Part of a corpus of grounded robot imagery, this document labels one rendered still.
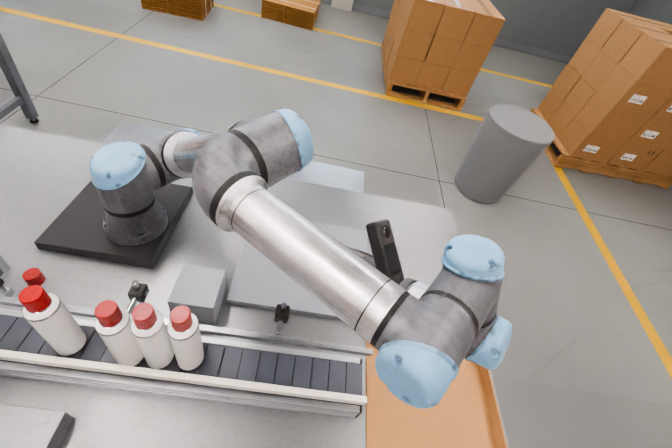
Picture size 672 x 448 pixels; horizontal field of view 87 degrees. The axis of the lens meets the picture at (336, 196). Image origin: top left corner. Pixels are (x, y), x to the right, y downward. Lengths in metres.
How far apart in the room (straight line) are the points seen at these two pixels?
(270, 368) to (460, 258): 0.52
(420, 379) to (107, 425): 0.67
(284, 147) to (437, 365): 0.39
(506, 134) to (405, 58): 1.48
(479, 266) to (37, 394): 0.85
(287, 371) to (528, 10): 5.89
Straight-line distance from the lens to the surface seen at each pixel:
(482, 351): 0.56
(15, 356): 0.92
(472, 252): 0.48
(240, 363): 0.85
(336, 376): 0.86
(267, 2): 4.82
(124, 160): 0.93
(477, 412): 1.01
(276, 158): 0.59
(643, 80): 3.59
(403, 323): 0.41
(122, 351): 0.80
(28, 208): 1.26
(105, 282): 1.04
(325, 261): 0.43
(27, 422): 0.90
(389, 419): 0.92
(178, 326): 0.68
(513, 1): 6.13
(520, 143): 2.54
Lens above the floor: 1.69
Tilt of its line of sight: 44 degrees down
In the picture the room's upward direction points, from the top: 16 degrees clockwise
